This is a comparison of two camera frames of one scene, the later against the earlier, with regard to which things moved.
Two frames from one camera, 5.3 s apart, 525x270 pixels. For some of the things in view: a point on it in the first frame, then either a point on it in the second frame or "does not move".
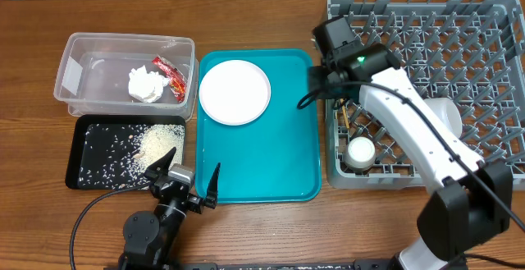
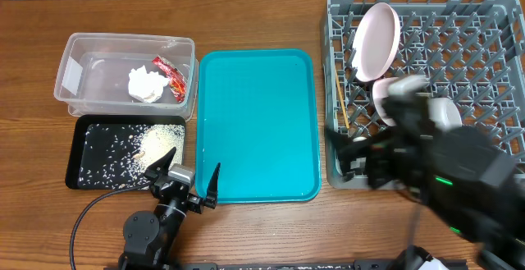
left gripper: x=197 y=203 does not move
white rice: x=117 y=156 does not move
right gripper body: x=324 y=86 to x=385 y=159
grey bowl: x=448 y=112 does not move
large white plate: x=235 y=92 to x=376 y=43
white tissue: x=146 y=86 does not move
